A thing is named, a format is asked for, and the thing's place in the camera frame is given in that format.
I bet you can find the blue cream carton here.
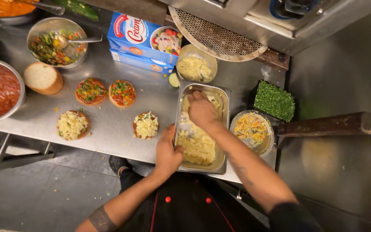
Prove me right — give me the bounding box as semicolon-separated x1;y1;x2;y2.
107;12;183;75

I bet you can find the person's right hand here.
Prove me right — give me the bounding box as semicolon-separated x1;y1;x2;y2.
187;90;220;129

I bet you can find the cucumber slice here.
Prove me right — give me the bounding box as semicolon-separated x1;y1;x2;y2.
168;73;181;88

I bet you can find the rectangular steel tray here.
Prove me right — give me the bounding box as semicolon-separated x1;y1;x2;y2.
173;81;232;175

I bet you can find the plain bread bun half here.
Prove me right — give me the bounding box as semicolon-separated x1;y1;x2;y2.
23;62;64;95

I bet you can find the steel bowl of chopped vegetables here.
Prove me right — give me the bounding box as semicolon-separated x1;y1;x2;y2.
27;17;88;69

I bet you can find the black container of chopped herbs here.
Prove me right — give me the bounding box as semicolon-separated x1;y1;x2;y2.
251;79;296;122

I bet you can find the round wire mesh pizza screen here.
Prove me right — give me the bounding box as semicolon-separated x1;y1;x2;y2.
168;6;268;62

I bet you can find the pan of orange curry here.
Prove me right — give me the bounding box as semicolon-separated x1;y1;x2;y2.
0;0;65;26

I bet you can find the steel bowl of corn mix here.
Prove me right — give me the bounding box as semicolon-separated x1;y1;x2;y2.
230;110;275;157

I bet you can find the large bun topped with cheese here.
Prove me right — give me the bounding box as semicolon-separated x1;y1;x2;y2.
56;110;90;141

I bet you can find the bun with sauce and vegetables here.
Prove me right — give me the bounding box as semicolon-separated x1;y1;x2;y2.
108;79;136;108
75;78;108;106

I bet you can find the person's left hand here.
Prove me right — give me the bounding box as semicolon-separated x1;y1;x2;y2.
155;124;185;172

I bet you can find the steel spoon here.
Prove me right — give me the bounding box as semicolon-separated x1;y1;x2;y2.
54;35;103;49

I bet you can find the small steel bowl of cheese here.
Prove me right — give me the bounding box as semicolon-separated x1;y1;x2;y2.
176;44;218;84

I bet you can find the steel table frame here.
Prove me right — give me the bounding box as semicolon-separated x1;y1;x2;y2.
0;129;55;175

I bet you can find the small bun topped with cheese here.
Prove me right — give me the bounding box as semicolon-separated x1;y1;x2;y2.
133;111;159;140

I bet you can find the grated cheese heap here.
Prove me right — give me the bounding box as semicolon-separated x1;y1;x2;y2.
176;92;221;165

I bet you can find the person's black shoe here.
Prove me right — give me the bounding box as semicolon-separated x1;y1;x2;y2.
109;155;131;177

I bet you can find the wooden handle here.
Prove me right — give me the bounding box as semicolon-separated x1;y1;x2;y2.
277;111;371;137

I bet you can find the green cucumber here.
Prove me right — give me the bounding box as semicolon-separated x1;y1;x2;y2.
52;0;100;22

